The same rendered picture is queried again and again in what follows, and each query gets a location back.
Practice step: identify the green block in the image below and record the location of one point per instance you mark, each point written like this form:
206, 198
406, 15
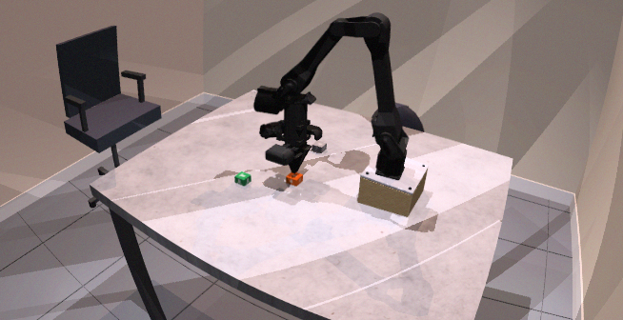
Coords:
242, 178

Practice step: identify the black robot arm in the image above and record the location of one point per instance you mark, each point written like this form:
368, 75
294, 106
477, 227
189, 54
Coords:
386, 122

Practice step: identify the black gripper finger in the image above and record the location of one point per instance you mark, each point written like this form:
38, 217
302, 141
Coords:
295, 162
305, 151

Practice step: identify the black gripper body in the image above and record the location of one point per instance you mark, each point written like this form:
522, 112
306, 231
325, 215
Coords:
295, 136

